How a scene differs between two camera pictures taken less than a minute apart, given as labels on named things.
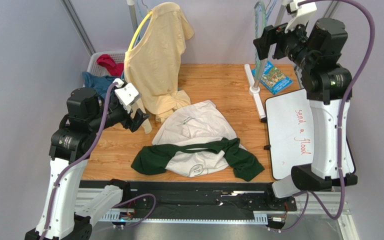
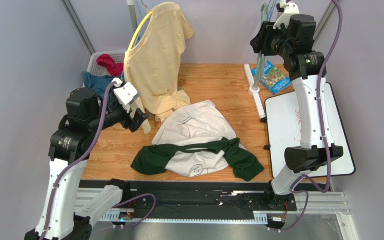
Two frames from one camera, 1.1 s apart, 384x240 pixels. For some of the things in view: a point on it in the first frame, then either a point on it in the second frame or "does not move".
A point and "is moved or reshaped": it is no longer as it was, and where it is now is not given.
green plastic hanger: [259, 63] is moved or reshaped
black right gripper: [266, 38] does not move
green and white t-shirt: [196, 140] does not move
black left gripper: [133, 124] does not move
